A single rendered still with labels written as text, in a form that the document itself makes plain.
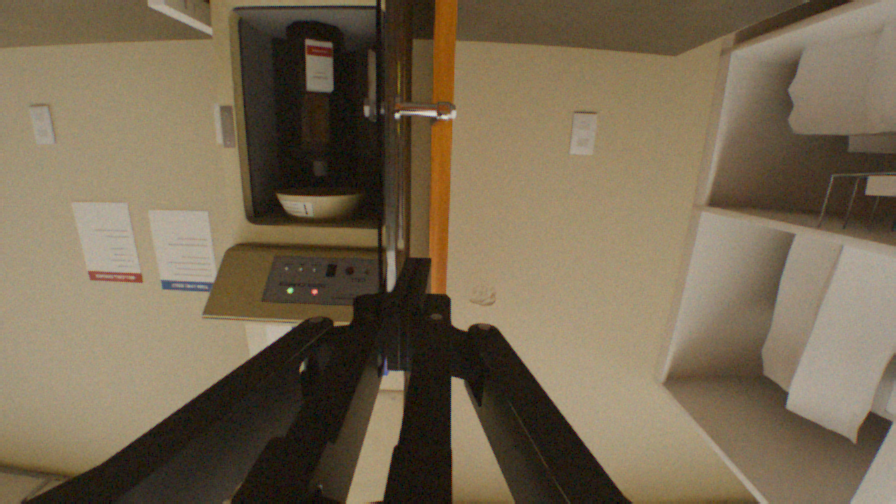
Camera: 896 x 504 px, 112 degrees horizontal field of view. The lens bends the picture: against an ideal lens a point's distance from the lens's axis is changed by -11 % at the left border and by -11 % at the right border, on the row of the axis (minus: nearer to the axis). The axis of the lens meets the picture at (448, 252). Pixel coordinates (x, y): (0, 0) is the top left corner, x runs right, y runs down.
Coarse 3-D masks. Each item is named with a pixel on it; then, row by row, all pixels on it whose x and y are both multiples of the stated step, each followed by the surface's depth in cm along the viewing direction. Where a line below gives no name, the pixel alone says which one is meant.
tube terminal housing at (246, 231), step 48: (240, 0) 51; (288, 0) 51; (336, 0) 51; (384, 0) 51; (240, 96) 58; (240, 144) 60; (240, 192) 60; (240, 240) 62; (288, 240) 62; (336, 240) 62; (384, 240) 62; (384, 384) 70
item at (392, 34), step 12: (396, 0) 25; (396, 12) 25; (396, 24) 26; (396, 36) 26; (396, 48) 27; (396, 60) 28; (396, 72) 28; (396, 84) 29; (396, 96) 29; (396, 120) 30; (396, 132) 30; (396, 144) 31; (396, 156) 31; (396, 168) 31; (396, 180) 32; (396, 192) 32; (396, 204) 32; (396, 216) 32; (396, 228) 32; (396, 240) 32; (396, 252) 32; (396, 264) 32; (396, 276) 33
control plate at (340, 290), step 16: (288, 256) 59; (272, 272) 58; (288, 272) 58; (304, 272) 58; (320, 272) 58; (336, 272) 58; (272, 288) 56; (304, 288) 56; (320, 288) 56; (336, 288) 57; (352, 288) 57; (368, 288) 57; (336, 304) 55; (352, 304) 55
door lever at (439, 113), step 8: (400, 104) 30; (408, 104) 30; (416, 104) 30; (424, 104) 30; (432, 104) 30; (440, 104) 30; (448, 104) 30; (400, 112) 30; (408, 112) 30; (416, 112) 30; (424, 112) 30; (432, 112) 30; (440, 112) 30; (448, 112) 30; (432, 120) 34; (440, 120) 31
